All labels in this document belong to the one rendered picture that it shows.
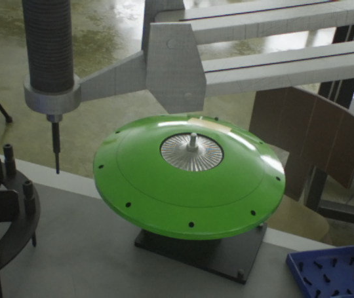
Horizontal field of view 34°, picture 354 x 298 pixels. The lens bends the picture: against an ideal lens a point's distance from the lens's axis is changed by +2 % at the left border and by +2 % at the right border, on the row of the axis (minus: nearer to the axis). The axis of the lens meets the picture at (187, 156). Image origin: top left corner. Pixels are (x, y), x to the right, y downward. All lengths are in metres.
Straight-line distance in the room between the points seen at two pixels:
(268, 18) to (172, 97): 0.11
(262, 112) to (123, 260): 0.77
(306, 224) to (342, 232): 0.97
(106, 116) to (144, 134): 2.03
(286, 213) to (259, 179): 0.66
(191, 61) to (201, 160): 0.41
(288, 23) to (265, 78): 0.05
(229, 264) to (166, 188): 0.20
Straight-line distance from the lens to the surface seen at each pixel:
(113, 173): 0.89
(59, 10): 0.50
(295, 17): 0.52
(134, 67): 0.53
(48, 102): 0.53
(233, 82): 0.54
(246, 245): 1.01
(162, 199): 0.84
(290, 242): 1.06
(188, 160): 0.90
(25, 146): 2.78
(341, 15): 0.53
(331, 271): 1.03
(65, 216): 1.06
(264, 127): 1.64
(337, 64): 0.56
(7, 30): 3.82
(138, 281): 0.95
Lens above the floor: 1.64
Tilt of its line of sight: 37 degrees down
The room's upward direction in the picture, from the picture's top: 7 degrees clockwise
